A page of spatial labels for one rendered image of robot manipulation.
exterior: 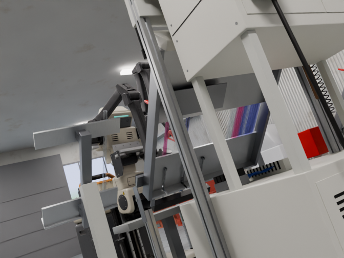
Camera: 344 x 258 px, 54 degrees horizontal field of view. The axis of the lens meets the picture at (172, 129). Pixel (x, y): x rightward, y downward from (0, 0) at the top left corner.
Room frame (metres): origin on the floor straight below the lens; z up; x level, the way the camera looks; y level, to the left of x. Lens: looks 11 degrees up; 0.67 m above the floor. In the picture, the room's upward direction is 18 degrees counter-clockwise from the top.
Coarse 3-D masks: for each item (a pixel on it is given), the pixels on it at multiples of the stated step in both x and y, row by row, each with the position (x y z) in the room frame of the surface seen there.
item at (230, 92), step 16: (176, 64) 1.28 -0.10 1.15; (176, 80) 1.33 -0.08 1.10; (208, 80) 1.43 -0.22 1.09; (224, 80) 1.48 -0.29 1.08; (240, 80) 1.54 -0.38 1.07; (256, 80) 1.60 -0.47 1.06; (176, 96) 1.33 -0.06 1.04; (192, 96) 1.38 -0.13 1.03; (224, 96) 1.48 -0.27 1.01; (240, 96) 1.60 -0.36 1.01; (256, 96) 1.67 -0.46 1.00; (160, 112) 1.38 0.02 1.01; (192, 112) 1.43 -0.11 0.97
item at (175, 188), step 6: (246, 162) 1.94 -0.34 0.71; (246, 168) 1.91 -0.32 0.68; (210, 174) 1.81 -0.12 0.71; (216, 174) 1.81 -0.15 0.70; (210, 180) 1.78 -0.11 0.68; (168, 186) 1.68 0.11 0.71; (174, 186) 1.69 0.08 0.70; (180, 186) 1.69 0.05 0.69; (186, 186) 1.70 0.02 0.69; (156, 192) 1.63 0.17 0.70; (162, 192) 1.64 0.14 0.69; (168, 192) 1.65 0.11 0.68; (156, 198) 1.62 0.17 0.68
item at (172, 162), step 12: (252, 132) 1.83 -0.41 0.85; (204, 144) 1.67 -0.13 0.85; (228, 144) 1.76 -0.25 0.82; (240, 144) 1.82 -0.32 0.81; (252, 144) 1.88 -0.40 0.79; (168, 156) 1.56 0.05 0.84; (204, 156) 1.71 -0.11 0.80; (216, 156) 1.76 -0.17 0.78; (240, 156) 1.88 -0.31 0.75; (156, 168) 1.56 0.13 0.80; (168, 168) 1.61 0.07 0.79; (180, 168) 1.66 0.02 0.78; (204, 168) 1.76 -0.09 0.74; (216, 168) 1.82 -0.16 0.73; (156, 180) 1.61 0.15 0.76; (168, 180) 1.66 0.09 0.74; (180, 180) 1.71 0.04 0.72
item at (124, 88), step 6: (120, 84) 1.83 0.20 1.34; (126, 84) 1.86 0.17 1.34; (120, 90) 1.82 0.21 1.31; (126, 90) 1.80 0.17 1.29; (132, 90) 1.84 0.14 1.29; (114, 96) 1.88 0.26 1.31; (120, 96) 1.86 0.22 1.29; (132, 96) 1.80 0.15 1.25; (138, 96) 1.84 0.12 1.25; (108, 102) 1.93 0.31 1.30; (114, 102) 1.90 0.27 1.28; (108, 108) 1.94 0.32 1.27; (114, 108) 1.95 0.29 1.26; (102, 114) 1.99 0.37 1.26; (108, 114) 1.98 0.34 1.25; (90, 120) 2.04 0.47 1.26; (96, 120) 2.02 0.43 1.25
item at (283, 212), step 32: (320, 160) 1.17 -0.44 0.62; (224, 192) 1.16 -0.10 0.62; (256, 192) 0.96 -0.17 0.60; (288, 192) 0.86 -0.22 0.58; (192, 224) 1.31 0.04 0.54; (224, 224) 1.13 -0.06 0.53; (256, 224) 1.00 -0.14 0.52; (288, 224) 0.90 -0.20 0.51; (320, 224) 0.81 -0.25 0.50; (256, 256) 1.04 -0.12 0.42; (288, 256) 0.93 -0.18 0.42; (320, 256) 0.84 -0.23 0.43
